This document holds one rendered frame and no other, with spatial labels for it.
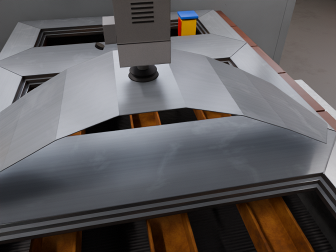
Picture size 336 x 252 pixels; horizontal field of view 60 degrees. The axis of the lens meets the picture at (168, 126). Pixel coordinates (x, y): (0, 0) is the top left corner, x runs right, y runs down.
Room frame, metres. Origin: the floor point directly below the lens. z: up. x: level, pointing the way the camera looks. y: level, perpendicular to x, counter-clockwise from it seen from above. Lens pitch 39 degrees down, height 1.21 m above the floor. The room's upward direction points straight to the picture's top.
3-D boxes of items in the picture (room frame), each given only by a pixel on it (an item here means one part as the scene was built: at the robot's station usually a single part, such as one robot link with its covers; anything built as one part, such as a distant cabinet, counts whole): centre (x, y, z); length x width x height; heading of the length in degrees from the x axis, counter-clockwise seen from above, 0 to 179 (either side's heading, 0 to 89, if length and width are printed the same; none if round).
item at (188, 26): (1.01, -0.07, 0.78); 0.05 x 0.05 x 0.19; 11
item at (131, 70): (0.36, 0.03, 1.03); 0.04 x 0.04 x 0.02
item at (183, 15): (1.01, -0.07, 0.88); 0.06 x 0.06 x 0.02; 11
